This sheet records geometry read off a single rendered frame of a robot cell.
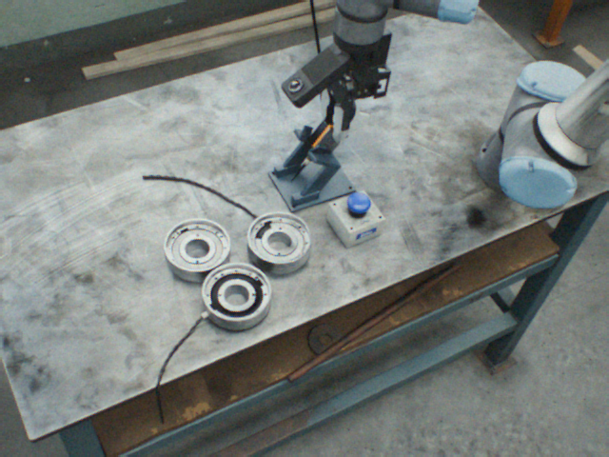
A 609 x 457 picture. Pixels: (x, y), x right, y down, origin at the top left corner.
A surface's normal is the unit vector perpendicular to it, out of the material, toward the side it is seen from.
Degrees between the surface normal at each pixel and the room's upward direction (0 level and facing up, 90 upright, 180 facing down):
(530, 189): 97
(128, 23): 90
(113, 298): 0
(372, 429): 0
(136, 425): 0
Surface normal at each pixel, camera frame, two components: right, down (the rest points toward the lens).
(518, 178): -0.32, 0.81
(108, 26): 0.48, 0.72
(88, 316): 0.08, -0.60
